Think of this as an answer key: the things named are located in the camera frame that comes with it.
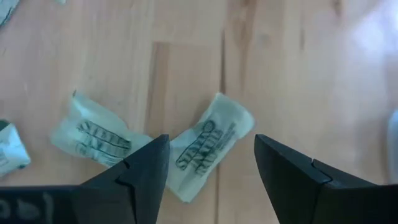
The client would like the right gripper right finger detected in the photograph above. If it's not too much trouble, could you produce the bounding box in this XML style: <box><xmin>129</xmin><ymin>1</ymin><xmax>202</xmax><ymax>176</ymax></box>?
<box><xmin>254</xmin><ymin>133</ymin><xmax>398</xmax><ymax>224</ymax></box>

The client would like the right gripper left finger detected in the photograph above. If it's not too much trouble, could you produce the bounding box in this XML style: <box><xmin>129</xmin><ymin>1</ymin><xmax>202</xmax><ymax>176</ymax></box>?
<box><xmin>70</xmin><ymin>133</ymin><xmax>171</xmax><ymax>224</ymax></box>

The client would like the green stevia packet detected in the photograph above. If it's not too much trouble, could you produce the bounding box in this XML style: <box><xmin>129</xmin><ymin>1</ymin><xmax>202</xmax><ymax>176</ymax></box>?
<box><xmin>0</xmin><ymin>0</ymin><xmax>20</xmax><ymax>27</ymax></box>
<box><xmin>0</xmin><ymin>119</ymin><xmax>32</xmax><ymax>178</ymax></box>
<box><xmin>166</xmin><ymin>92</ymin><xmax>256</xmax><ymax>203</ymax></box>
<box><xmin>49</xmin><ymin>90</ymin><xmax>155</xmax><ymax>167</ymax></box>

